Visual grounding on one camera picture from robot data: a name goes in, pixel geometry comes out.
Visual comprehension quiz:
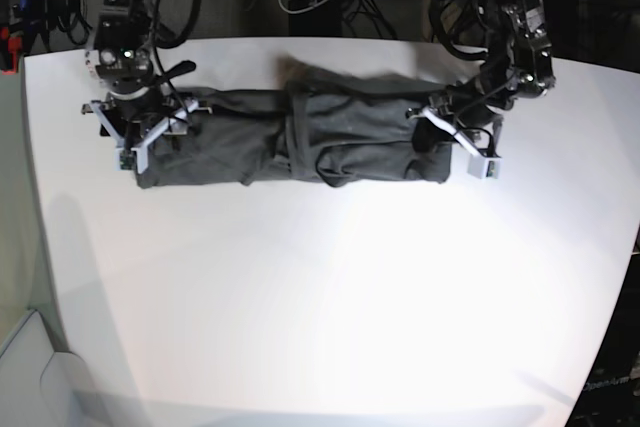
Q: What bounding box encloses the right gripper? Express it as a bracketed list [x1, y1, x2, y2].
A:
[85, 46, 195, 136]

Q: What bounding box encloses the dark grey t-shirt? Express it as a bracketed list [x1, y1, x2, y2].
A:
[135, 59, 452, 189]

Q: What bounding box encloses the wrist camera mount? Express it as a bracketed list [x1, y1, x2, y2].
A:
[406, 106, 504, 180]
[81, 93, 213, 175]

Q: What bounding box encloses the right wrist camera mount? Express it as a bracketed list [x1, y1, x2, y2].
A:
[81, 93, 213, 175]

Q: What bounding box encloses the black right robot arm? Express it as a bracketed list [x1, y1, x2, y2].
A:
[82, 0, 201, 141]

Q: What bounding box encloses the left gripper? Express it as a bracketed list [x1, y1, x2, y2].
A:
[429, 69, 556, 127]

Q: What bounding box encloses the red clamp tool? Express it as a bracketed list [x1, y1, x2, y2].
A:
[1, 26, 22, 75]

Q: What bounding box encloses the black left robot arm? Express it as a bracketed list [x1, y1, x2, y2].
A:
[428, 0, 556, 127]

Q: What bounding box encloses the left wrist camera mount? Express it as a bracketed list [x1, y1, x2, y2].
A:
[406, 106, 504, 180]

